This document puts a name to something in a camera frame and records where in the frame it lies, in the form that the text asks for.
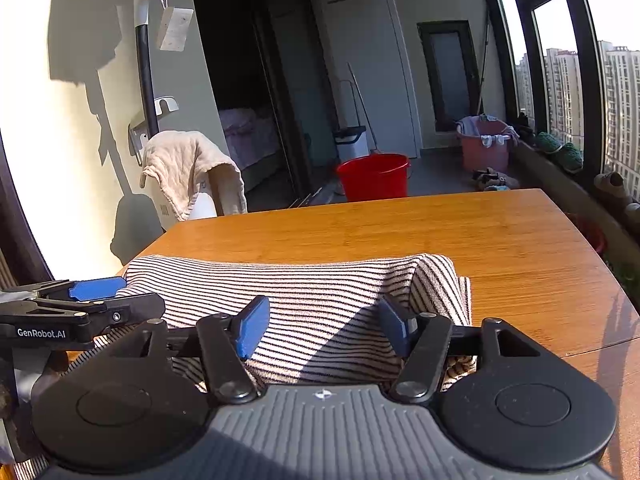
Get brown shoes on floor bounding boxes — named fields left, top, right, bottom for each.
left=472, top=167, right=521, bottom=191

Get pink laundry basket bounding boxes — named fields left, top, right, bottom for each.
left=457, top=114, right=518, bottom=172

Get white chair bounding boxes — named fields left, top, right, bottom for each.
left=188, top=192, right=217, bottom=220

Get white paper tag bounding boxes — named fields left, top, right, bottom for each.
left=156, top=6, right=194, bottom=52

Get red plastic bucket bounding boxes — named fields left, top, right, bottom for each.
left=336, top=153, right=410, bottom=203

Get teal slippers on floor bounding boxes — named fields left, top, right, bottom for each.
left=483, top=184, right=511, bottom=192

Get green slipper on sill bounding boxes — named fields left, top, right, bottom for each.
left=556, top=142, right=584, bottom=174
left=534, top=131, right=563, bottom=155

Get beige shoe on sill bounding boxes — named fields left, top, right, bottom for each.
left=593, top=171, right=632, bottom=208

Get striped beige sweater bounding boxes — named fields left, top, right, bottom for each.
left=64, top=252, right=478, bottom=395

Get pink bedding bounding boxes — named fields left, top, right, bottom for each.
left=218, top=108, right=280, bottom=170

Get beige towel on chair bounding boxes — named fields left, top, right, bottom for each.
left=140, top=130, right=247, bottom=222

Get white trash bin black lid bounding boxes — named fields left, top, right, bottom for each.
left=334, top=126, right=370, bottom=162

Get red basin with grass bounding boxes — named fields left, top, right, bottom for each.
left=566, top=214, right=608, bottom=256

